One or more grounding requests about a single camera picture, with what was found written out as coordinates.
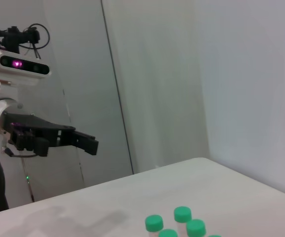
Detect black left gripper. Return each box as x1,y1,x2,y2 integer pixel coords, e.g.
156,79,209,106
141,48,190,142
2,112,100,158

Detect clear tube green cap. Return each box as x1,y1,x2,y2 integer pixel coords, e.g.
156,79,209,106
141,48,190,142
158,229,178,237

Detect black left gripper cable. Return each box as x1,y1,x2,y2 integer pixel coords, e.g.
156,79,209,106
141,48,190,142
0,144,38,158

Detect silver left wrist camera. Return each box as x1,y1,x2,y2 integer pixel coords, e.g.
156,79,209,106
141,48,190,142
0,48,53,86

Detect black rig cable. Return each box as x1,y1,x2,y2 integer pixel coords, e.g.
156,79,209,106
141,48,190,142
25,23,51,60

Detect black camera rig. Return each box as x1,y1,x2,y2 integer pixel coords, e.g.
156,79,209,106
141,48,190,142
0,4,41,54

